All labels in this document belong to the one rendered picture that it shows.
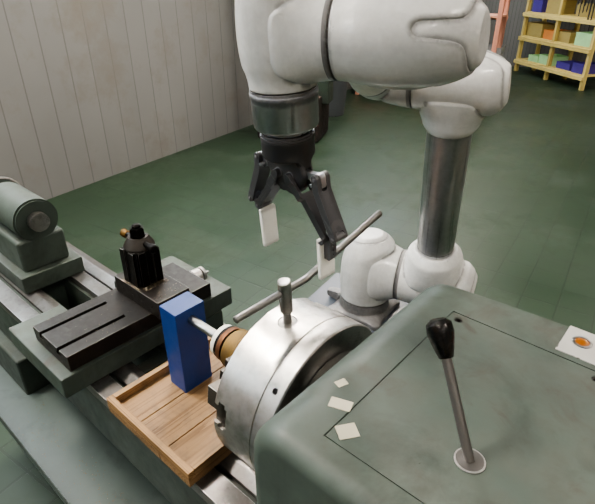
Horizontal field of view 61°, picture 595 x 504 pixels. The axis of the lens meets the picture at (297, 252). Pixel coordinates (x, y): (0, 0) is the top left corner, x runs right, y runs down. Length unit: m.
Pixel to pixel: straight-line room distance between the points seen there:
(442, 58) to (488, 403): 0.44
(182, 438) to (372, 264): 0.70
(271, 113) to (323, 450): 0.42
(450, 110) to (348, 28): 0.57
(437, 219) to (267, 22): 0.82
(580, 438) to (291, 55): 0.57
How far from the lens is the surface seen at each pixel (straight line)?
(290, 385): 0.79
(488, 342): 0.83
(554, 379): 0.81
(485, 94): 1.11
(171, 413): 1.22
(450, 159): 1.21
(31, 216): 1.72
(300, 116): 0.66
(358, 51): 0.58
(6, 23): 4.68
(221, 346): 1.03
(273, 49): 0.62
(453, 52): 0.58
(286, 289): 0.80
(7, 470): 2.49
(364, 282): 1.50
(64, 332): 1.39
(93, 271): 1.85
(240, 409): 0.84
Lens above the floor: 1.75
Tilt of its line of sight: 29 degrees down
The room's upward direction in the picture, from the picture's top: straight up
